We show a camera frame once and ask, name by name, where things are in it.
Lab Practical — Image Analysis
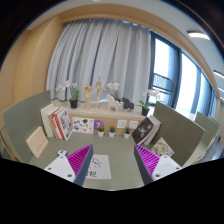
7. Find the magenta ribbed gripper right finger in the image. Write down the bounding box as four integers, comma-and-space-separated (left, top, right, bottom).
134, 144, 182, 185

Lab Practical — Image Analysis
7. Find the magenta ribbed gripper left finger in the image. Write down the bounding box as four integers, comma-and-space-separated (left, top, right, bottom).
45, 144, 93, 186

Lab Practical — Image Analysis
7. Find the blue white round object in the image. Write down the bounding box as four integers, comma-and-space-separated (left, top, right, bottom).
57, 150, 68, 157

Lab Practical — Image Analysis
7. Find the colourful picture book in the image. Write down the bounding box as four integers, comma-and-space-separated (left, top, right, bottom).
151, 138, 174, 157

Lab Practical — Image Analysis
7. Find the white paper sheet with drawing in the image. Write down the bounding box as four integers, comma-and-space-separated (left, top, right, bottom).
86, 154, 111, 180

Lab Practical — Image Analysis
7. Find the dark books leaning right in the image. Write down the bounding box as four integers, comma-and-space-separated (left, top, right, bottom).
132, 115, 161, 145

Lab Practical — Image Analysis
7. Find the small succulent pot right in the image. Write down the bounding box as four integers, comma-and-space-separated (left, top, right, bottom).
124, 127, 131, 139

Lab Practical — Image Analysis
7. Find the small succulent pot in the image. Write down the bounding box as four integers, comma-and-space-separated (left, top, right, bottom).
109, 126, 116, 137
98, 126, 104, 137
124, 127, 131, 139

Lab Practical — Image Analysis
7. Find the picture card with items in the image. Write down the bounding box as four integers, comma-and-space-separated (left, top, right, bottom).
72, 117, 94, 134

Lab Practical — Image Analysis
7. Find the beige book leaning left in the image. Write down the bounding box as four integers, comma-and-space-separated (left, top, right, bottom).
26, 126, 48, 158

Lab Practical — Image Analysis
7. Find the right grey desk partition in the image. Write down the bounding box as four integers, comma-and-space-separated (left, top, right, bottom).
151, 102, 205, 166

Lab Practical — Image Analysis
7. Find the grey desk partition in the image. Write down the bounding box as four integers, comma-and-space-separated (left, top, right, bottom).
151, 102, 205, 166
2, 91, 51, 163

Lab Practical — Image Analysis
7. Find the small succulent pot left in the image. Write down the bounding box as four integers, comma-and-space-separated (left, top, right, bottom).
98, 126, 104, 137

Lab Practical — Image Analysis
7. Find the row of books left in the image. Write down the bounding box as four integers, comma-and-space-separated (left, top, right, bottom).
41, 104, 73, 140

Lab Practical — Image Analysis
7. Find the purple round number card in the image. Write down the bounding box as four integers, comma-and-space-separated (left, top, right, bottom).
94, 120, 105, 131

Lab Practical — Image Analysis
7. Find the small succulent pot middle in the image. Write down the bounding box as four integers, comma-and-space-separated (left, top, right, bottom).
109, 126, 116, 137

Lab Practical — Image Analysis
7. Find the right white orchid in black pot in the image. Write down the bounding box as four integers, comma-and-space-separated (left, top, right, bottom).
137, 89, 163, 116

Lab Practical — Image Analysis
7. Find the white orchid in black pot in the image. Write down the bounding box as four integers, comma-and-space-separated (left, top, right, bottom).
55, 80, 79, 109
137, 89, 163, 116

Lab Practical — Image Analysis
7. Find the wooden shelf riser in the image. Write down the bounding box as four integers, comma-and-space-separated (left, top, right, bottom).
51, 99, 144, 135

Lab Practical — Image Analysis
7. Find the dark animal figurine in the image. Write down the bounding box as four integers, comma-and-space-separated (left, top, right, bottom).
122, 97, 134, 110

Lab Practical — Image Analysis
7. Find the left grey desk partition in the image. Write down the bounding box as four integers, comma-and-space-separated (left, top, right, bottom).
2, 91, 51, 163

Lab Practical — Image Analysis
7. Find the left white orchid in black pot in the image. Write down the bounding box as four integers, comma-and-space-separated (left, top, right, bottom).
55, 80, 79, 109

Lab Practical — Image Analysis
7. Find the white animal figurine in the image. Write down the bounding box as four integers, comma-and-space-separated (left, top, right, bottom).
106, 95, 119, 112

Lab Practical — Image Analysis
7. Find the wooden hand model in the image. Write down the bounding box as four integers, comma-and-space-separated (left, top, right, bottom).
82, 84, 92, 110

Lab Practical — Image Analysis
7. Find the wooden mannequin figure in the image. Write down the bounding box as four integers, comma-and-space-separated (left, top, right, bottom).
95, 76, 106, 108

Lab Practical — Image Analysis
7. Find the middle white orchid plant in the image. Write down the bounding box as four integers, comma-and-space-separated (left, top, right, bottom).
107, 83, 121, 101

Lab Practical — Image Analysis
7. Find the grey window curtain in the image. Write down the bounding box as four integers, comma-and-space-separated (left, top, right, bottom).
46, 18, 151, 103

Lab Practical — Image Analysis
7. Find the window with dark frame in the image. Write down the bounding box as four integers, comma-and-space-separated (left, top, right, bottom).
149, 31, 217, 117

